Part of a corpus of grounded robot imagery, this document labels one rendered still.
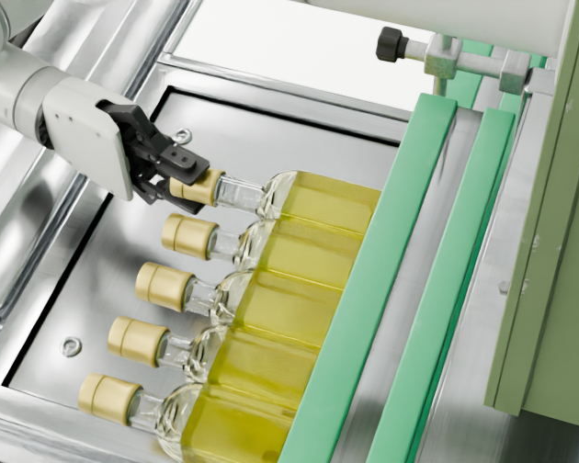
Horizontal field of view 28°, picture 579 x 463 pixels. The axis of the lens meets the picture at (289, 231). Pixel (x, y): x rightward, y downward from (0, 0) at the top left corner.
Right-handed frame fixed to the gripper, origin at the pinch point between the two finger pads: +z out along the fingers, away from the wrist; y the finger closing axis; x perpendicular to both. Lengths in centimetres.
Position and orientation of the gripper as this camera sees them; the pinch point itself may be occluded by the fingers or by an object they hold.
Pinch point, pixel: (186, 180)
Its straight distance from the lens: 108.0
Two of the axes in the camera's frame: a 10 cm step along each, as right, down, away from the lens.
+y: -0.3, -6.0, -8.0
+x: 5.7, -6.7, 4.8
